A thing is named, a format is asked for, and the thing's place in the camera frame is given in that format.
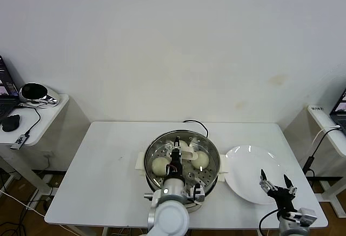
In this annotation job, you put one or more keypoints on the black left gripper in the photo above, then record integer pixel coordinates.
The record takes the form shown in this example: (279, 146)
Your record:
(175, 164)

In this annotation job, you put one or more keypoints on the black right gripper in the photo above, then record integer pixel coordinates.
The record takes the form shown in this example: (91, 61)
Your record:
(281, 196)

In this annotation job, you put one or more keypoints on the white steamed baozi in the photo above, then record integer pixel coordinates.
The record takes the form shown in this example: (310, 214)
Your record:
(186, 144)
(159, 165)
(201, 160)

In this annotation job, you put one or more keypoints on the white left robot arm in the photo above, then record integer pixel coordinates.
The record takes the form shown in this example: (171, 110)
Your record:
(167, 217)

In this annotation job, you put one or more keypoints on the stainless steel steamer basket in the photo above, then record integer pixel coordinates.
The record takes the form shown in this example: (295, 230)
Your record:
(139, 161)

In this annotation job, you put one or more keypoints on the white round plate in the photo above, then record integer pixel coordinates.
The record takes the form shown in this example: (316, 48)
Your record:
(243, 171)

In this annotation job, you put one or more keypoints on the white printed label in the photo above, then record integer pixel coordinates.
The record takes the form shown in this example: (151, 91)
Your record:
(317, 109)

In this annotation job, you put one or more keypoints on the black laptop with purple screen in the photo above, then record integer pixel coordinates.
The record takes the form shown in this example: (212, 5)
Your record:
(341, 109)

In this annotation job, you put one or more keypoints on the white side table with mouse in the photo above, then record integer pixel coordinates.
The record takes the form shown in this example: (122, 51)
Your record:
(27, 120)

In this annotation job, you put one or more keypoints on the shiny chrome rounded device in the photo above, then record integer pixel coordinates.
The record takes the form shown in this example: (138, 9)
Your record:
(32, 91)

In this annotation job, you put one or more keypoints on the grey usb hub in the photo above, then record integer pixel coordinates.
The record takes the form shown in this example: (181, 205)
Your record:
(19, 141)

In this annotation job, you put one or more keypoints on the black computer mouse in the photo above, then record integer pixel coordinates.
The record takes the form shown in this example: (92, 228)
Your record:
(10, 122)

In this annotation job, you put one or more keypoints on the black laptop with lit screen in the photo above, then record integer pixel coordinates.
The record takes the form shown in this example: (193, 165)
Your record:
(5, 84)

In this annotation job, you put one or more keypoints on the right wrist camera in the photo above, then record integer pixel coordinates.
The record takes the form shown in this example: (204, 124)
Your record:
(306, 215)

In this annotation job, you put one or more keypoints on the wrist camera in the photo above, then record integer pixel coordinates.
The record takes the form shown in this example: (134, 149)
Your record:
(306, 215)
(199, 192)

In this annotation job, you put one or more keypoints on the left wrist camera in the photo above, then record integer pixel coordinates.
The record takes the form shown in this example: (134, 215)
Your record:
(199, 192)

